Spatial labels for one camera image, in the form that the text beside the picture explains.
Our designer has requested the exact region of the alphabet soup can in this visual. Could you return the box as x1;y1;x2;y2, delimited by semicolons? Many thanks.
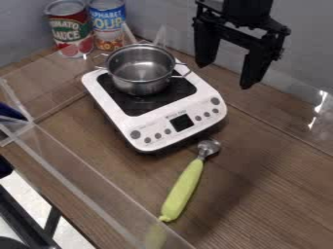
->
89;0;126;52

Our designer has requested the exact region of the clear acrylic barrier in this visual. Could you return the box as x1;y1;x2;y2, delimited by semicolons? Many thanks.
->
0;77;197;249

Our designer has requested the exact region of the tomato sauce can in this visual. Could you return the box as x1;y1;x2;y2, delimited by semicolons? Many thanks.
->
45;0;94;58

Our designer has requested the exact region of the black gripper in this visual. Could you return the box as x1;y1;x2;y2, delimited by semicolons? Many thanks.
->
193;0;292;89

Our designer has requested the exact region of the silver metal pot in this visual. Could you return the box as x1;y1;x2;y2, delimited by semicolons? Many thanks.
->
94;44;192;96

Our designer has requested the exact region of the green handled ice cream scoop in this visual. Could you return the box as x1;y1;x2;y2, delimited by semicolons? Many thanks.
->
160;139;221;223

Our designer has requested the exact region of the black table frame leg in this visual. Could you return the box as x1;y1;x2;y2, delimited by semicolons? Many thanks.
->
0;185;62;249

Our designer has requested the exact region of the white and black stove top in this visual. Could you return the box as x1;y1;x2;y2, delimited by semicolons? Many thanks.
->
82;63;228;153

